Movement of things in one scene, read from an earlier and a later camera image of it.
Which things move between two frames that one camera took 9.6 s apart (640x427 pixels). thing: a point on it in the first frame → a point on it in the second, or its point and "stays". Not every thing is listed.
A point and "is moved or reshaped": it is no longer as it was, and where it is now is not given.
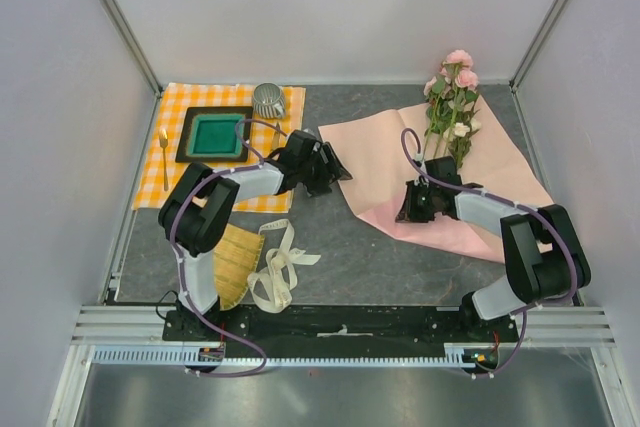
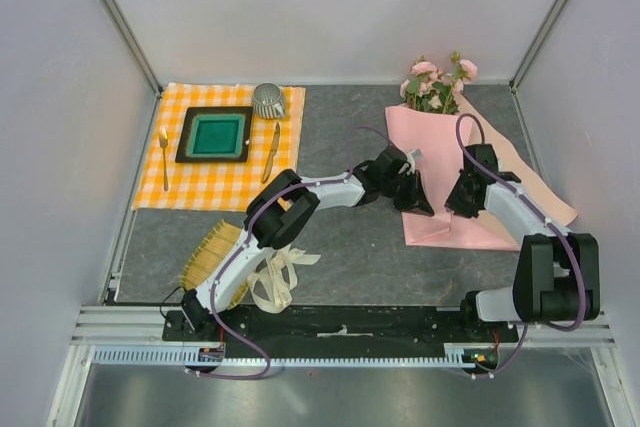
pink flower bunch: x=456 y=58 → x=420 y=67
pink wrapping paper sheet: x=373 y=156 is moved or reshaped
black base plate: x=339 y=331 stays
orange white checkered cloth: x=160 y=168 stays
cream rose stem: x=461 y=142 → x=417 y=97
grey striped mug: x=268 y=100 stays
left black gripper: x=329 y=173 → x=414 y=194
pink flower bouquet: x=466 y=82 → x=464 y=68
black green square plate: x=209 y=135 stays
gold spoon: x=163 y=136 stays
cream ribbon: x=271 y=287 stays
